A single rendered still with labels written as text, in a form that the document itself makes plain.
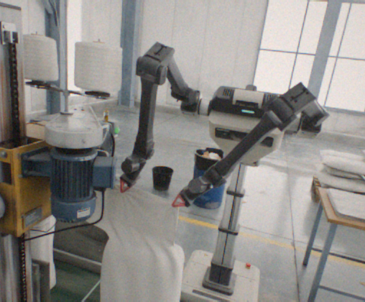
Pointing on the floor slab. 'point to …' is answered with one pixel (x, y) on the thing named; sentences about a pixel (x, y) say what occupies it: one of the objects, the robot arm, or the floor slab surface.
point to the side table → (330, 246)
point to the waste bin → (210, 201)
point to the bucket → (162, 177)
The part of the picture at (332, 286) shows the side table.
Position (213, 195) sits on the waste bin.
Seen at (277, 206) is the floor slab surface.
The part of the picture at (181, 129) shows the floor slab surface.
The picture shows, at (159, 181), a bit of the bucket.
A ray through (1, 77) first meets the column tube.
